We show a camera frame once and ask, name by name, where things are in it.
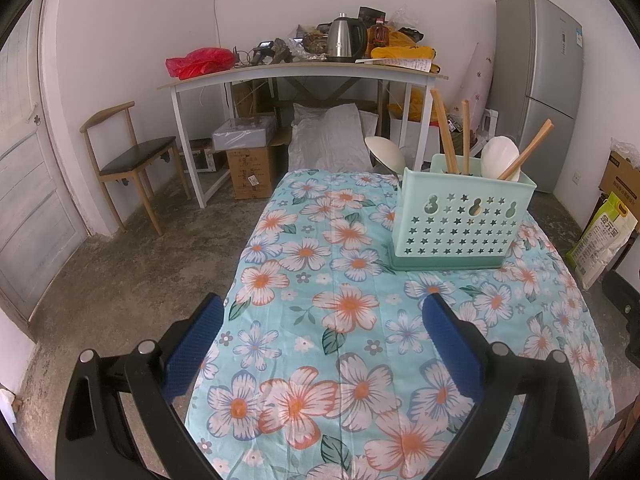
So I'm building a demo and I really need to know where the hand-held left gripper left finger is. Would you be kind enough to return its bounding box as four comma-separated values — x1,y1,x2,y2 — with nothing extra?
55,292,225,480

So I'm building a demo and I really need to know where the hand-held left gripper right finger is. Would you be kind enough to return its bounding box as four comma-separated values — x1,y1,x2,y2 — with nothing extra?
422,292,591,480

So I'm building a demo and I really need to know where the green plastic utensil holder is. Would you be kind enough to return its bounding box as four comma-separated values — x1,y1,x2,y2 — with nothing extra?
390,154,537,271

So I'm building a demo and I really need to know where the wooden chopstick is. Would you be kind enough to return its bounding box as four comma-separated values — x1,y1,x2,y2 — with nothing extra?
431,89,459,176
497,119,554,182
461,100,471,176

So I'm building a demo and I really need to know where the white plastic spoon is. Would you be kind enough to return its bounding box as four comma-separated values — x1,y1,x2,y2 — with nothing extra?
365,136,406,181
481,136,521,181

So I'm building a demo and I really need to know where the green white rice bag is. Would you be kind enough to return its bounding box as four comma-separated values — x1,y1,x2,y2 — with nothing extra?
566,192,640,291

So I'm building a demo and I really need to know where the open cardboard box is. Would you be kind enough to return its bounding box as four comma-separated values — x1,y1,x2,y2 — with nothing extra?
598,150,640,206

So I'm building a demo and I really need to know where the floral blue blanket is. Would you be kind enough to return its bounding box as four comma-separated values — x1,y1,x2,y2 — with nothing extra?
185,169,616,480

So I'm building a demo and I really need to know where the brown cardboard box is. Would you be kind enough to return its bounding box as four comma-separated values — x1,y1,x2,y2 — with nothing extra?
226,145,281,200

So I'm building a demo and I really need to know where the wooden chair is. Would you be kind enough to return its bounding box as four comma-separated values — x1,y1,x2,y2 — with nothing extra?
80,101,191,236

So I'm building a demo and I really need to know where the white wrapped box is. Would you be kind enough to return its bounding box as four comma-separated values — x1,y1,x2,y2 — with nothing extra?
211,115,277,152

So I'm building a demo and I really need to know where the silver refrigerator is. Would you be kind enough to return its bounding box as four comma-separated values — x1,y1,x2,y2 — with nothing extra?
487,0,584,193

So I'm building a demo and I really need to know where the white wooden door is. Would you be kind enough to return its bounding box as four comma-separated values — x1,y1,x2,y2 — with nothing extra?
0,0,96,326

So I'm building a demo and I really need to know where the white sack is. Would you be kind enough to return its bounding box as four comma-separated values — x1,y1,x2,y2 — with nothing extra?
287,102,379,173

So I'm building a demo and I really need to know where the orange yellow bag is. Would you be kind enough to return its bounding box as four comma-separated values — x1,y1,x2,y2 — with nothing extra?
390,87,436,123

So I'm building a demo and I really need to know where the pink rolled mat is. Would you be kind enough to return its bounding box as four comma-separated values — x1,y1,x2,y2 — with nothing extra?
457,42,496,126

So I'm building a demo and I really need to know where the red plastic bag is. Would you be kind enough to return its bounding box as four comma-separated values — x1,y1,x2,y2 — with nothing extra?
166,48,236,81

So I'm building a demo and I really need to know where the white desk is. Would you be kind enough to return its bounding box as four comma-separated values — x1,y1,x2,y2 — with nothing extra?
159,62,449,208

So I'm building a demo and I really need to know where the printed paper sheet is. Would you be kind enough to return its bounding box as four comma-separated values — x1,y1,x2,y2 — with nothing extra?
356,56,432,73

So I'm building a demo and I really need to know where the black handheld device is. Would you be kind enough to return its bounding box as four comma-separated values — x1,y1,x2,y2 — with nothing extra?
250,39,276,66

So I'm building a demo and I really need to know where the amber bottle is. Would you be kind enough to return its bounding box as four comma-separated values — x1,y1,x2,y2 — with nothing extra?
369,19,391,48

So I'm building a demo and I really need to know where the brown crumpled clutter pile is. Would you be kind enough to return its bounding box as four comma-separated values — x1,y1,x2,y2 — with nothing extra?
275,25,328,58

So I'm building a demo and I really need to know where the steel electric kettle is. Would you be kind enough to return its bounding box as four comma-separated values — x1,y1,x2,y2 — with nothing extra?
326,12,367,63

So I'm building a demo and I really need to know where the black packet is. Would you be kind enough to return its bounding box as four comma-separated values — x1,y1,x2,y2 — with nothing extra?
357,6,387,28

